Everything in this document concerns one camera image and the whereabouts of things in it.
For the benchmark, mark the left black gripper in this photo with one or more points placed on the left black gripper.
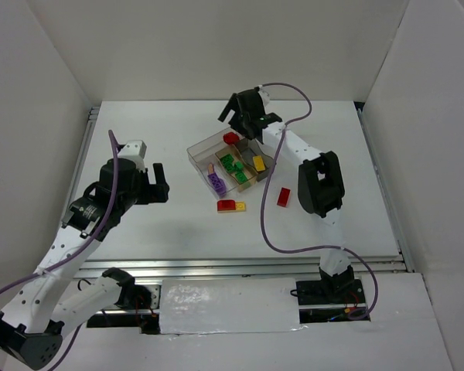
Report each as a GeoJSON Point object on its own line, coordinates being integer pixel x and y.
{"type": "Point", "coordinates": [155, 189]}

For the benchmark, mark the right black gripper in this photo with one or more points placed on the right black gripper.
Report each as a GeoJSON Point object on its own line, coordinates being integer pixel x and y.
{"type": "Point", "coordinates": [239, 107]}

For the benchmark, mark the purple lego brick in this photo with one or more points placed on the purple lego brick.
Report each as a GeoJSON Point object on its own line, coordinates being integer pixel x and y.
{"type": "Point", "coordinates": [219, 186]}

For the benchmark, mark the small green lego brick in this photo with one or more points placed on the small green lego brick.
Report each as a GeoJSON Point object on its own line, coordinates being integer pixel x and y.
{"type": "Point", "coordinates": [230, 168]}

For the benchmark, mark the red arch lego brick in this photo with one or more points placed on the red arch lego brick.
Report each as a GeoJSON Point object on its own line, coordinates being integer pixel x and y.
{"type": "Point", "coordinates": [226, 205]}

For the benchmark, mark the yellow curved lego brick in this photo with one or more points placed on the yellow curved lego brick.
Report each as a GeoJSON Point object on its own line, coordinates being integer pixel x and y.
{"type": "Point", "coordinates": [259, 163]}

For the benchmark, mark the green lego plate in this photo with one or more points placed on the green lego plate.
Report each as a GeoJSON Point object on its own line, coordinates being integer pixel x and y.
{"type": "Point", "coordinates": [241, 177]}

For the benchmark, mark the yellow lego plate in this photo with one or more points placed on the yellow lego plate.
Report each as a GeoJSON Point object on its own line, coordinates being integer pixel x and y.
{"type": "Point", "coordinates": [240, 207]}

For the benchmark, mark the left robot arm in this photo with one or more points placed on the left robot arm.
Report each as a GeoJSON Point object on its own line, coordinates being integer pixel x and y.
{"type": "Point", "coordinates": [35, 322]}

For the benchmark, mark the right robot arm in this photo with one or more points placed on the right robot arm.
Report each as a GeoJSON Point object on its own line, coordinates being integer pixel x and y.
{"type": "Point", "coordinates": [320, 187]}

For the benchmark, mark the clear smoky container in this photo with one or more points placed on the clear smoky container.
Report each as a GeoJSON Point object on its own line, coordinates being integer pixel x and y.
{"type": "Point", "coordinates": [211, 150]}

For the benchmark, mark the clear small container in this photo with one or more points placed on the clear small container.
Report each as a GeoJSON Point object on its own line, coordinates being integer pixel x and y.
{"type": "Point", "coordinates": [231, 184]}

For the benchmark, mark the dark grey container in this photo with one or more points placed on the dark grey container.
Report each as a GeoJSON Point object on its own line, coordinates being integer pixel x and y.
{"type": "Point", "coordinates": [249, 149]}

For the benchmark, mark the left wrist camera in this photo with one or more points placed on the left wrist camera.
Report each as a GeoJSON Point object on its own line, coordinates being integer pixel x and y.
{"type": "Point", "coordinates": [134, 151]}

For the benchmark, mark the aluminium rail frame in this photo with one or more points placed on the aluminium rail frame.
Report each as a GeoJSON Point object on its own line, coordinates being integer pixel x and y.
{"type": "Point", "coordinates": [187, 237]}

